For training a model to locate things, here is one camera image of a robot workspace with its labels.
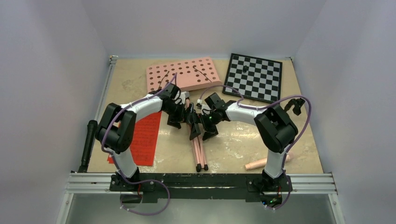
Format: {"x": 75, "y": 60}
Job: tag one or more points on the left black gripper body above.
{"x": 178, "y": 109}

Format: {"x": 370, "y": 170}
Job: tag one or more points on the pink tripod music stand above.
{"x": 168, "y": 147}

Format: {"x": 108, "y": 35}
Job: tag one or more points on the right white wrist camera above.
{"x": 200, "y": 104}

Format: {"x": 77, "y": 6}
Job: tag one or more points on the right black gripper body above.
{"x": 209, "y": 119}

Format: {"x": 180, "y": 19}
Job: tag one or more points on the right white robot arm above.
{"x": 275, "y": 127}

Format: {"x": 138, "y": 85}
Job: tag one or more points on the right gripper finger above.
{"x": 210, "y": 131}
{"x": 195, "y": 131}

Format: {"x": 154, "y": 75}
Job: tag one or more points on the aluminium table frame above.
{"x": 313, "y": 200}

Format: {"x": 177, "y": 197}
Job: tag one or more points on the red sheet music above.
{"x": 144, "y": 141}
{"x": 110, "y": 159}

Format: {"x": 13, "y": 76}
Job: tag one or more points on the black microphone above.
{"x": 88, "y": 146}

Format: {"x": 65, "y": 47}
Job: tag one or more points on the black microphone desk stand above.
{"x": 295, "y": 104}

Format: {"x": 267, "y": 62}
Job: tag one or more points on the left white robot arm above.
{"x": 116, "y": 127}

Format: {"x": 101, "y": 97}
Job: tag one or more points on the black chess piece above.
{"x": 244, "y": 68}

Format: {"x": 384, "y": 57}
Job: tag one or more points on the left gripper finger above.
{"x": 189, "y": 114}
{"x": 174, "y": 121}

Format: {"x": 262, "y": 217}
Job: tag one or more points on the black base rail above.
{"x": 248, "y": 187}

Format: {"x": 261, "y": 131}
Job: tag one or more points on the black white checkerboard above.
{"x": 262, "y": 81}

